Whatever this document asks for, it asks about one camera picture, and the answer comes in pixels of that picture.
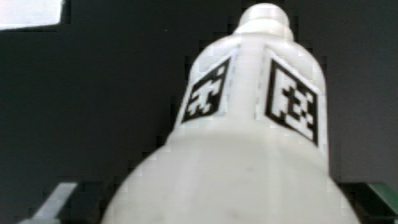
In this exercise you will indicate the white lamp bulb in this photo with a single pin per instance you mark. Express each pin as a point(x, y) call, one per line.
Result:
point(239, 172)

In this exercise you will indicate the white U-shaped fence frame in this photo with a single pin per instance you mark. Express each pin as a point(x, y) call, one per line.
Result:
point(30, 13)

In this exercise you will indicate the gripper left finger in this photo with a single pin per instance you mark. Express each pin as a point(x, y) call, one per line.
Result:
point(74, 205)

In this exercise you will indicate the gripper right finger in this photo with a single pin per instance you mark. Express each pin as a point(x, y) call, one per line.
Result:
point(374, 200)

